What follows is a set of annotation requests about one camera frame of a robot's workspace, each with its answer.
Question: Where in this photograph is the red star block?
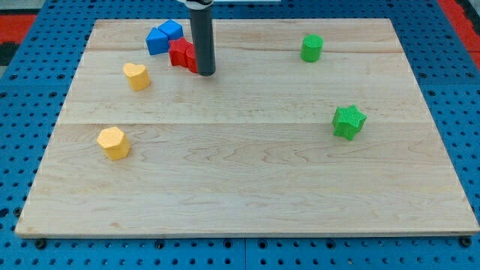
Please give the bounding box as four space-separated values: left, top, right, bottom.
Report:
169 37 194 68

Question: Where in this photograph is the blue triangle block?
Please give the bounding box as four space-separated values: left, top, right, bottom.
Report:
145 28 170 56

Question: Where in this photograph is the light wooden board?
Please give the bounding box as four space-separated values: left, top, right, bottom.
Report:
16 19 479 239

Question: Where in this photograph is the green star block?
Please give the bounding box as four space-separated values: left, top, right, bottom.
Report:
332 104 368 141

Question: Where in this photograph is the green cylinder block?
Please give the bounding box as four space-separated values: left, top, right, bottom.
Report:
300 34 323 62

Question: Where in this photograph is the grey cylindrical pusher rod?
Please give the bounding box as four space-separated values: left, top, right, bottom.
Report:
185 0 216 77

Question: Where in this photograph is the yellow heart block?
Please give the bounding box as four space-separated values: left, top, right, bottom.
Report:
123 63 151 92

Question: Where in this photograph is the yellow hexagon block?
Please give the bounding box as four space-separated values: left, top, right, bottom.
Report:
97 127 131 161

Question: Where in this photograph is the blue cube block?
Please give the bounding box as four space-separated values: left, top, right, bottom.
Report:
157 19 184 41

